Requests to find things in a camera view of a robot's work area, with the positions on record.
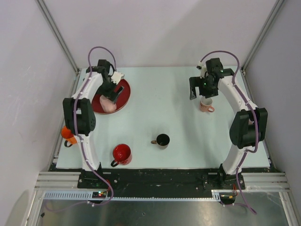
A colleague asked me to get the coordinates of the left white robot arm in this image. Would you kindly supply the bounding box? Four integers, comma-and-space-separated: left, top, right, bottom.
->
63, 59, 124, 188

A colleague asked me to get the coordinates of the red round tray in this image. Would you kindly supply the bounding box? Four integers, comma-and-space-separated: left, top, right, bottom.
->
91, 79, 131, 114

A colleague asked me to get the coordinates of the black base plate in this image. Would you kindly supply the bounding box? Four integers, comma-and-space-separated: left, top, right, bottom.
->
48, 167, 245, 198

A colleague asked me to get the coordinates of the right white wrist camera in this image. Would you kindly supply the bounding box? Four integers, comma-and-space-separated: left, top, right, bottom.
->
197, 61, 207, 79

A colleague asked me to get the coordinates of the brown speckled mug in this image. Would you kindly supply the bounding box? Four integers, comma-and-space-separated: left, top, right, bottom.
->
151, 134, 170, 149

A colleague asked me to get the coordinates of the light pink tall mug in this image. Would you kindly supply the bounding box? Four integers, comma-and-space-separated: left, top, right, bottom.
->
99, 95, 117, 113

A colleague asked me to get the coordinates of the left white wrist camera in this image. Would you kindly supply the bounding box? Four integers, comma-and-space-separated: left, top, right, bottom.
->
111, 71, 125, 85

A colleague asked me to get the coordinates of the large orange mug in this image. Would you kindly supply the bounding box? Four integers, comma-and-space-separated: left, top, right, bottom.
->
61, 126, 77, 147

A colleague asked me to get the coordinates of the aluminium frame rail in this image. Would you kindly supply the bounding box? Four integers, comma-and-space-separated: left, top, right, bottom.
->
34, 172, 80, 191

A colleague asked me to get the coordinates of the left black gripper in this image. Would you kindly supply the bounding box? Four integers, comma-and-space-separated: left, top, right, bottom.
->
96, 78, 124, 104

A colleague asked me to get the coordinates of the red mug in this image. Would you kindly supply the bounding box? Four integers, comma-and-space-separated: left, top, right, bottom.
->
111, 144, 132, 167

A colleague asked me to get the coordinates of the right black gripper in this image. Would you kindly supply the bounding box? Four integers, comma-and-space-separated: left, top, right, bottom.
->
189, 76, 218, 100

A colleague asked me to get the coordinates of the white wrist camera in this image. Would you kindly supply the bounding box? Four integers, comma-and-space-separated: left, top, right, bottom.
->
111, 71, 125, 85
197, 61, 207, 79

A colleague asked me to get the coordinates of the small pink mug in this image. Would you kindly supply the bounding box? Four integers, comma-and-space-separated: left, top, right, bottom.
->
199, 97, 215, 113

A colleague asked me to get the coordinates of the grey cable duct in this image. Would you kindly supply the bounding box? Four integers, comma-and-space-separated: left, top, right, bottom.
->
44, 191, 221, 202

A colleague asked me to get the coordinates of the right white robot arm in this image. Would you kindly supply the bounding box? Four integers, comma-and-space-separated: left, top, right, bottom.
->
189, 58, 268, 189

